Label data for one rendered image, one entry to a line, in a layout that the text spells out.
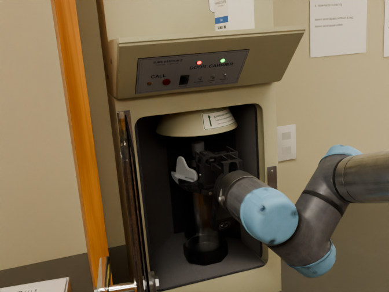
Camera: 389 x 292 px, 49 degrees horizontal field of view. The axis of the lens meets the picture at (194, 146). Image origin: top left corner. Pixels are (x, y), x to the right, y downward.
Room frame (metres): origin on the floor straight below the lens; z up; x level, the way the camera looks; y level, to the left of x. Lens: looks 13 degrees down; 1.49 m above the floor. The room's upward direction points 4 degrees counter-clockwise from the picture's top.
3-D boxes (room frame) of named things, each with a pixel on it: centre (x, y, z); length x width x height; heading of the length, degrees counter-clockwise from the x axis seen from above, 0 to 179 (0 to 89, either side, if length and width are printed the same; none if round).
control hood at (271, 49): (0.75, -0.03, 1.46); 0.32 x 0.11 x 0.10; 107
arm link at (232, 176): (0.69, -0.07, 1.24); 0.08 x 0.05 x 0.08; 107
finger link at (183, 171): (0.85, 0.03, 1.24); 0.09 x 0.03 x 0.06; 46
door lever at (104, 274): (0.52, 0.12, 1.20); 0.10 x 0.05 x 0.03; 9
